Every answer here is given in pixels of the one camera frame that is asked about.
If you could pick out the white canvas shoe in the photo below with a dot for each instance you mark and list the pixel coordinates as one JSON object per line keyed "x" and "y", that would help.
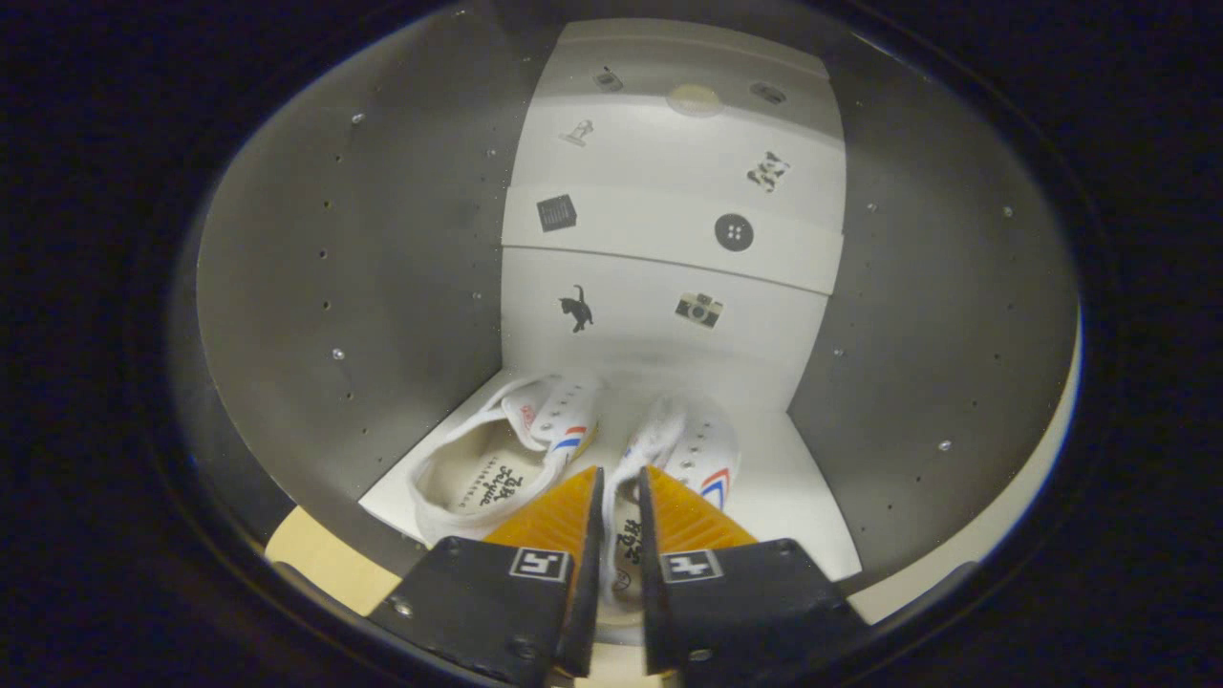
{"x": 459, "y": 478}
{"x": 688, "y": 449}

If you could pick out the grey shoe cabinet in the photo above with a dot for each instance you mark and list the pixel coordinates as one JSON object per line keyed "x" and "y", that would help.
{"x": 669, "y": 191}

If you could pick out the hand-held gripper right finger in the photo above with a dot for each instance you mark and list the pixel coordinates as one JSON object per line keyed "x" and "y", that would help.
{"x": 652, "y": 602}

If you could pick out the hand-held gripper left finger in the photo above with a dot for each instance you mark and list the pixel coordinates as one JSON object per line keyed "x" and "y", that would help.
{"x": 585, "y": 592}

